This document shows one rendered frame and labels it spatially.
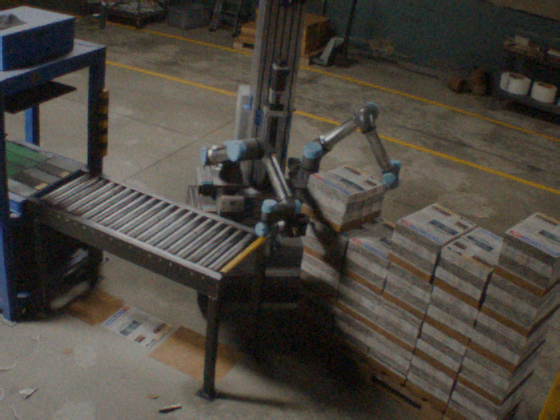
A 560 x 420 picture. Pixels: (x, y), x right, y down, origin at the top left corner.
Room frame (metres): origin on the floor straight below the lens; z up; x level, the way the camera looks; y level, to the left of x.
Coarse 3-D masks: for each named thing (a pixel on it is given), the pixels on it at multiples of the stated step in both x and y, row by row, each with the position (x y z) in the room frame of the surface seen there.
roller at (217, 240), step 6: (228, 228) 3.41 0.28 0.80; (234, 228) 3.43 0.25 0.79; (222, 234) 3.34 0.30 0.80; (228, 234) 3.37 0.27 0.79; (210, 240) 3.26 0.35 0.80; (216, 240) 3.27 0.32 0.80; (222, 240) 3.31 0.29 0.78; (204, 246) 3.19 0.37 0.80; (210, 246) 3.21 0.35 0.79; (216, 246) 3.25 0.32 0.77; (198, 252) 3.12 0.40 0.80; (204, 252) 3.15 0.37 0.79; (186, 258) 3.05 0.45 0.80; (192, 258) 3.06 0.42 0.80; (198, 258) 3.09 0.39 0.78
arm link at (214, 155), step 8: (232, 144) 3.59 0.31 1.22; (240, 144) 3.57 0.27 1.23; (248, 144) 3.59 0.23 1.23; (256, 144) 3.62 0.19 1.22; (200, 152) 3.93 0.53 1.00; (208, 152) 3.85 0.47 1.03; (216, 152) 3.79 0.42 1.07; (224, 152) 3.71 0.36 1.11; (232, 152) 3.58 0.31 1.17; (240, 152) 3.55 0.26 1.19; (248, 152) 3.57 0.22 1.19; (256, 152) 3.60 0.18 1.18; (208, 160) 3.85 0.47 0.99; (216, 160) 3.82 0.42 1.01; (224, 160) 3.77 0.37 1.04; (232, 160) 3.58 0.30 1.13; (240, 160) 3.56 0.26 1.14
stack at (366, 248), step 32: (320, 224) 3.55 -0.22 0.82; (384, 224) 3.64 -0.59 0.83; (352, 256) 3.39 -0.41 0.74; (384, 256) 3.27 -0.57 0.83; (320, 288) 3.50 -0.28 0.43; (352, 288) 3.35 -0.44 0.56; (384, 288) 3.23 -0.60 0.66; (416, 288) 3.10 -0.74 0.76; (320, 320) 3.47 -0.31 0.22; (352, 320) 3.32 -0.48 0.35; (384, 320) 3.19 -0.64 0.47; (416, 320) 3.06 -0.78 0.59; (448, 320) 2.95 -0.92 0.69; (352, 352) 3.30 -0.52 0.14; (384, 352) 3.15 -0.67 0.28; (448, 352) 2.91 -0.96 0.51; (416, 384) 2.99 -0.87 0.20; (448, 384) 2.87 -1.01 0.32
